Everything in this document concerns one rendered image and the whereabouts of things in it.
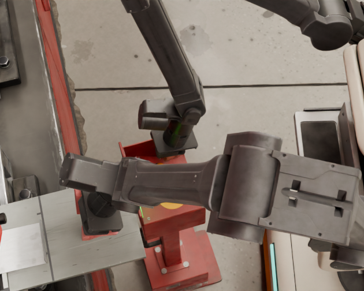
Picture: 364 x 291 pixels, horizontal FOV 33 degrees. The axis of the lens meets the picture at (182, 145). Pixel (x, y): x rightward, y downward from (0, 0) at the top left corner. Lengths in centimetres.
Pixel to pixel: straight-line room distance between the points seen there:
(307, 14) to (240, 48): 154
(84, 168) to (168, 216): 50
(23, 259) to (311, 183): 74
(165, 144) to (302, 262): 73
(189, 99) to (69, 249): 38
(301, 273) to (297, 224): 135
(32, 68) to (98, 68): 106
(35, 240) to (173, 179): 53
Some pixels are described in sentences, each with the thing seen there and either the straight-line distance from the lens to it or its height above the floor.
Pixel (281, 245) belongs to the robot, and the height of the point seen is 27.
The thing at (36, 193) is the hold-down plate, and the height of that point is 91.
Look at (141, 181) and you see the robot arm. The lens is 85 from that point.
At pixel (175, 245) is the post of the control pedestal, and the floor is 33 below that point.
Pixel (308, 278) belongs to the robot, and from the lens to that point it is 195.
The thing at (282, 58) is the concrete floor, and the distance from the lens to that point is 263.
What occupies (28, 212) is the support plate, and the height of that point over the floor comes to 100.
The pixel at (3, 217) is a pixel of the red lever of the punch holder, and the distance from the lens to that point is 97.
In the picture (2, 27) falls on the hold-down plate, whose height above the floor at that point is 91.
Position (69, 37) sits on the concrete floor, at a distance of 273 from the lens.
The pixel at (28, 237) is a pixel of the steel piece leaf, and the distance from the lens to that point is 124.
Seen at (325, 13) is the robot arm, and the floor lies 127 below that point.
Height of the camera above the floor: 213
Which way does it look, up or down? 63 degrees down
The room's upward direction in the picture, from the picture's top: 2 degrees counter-clockwise
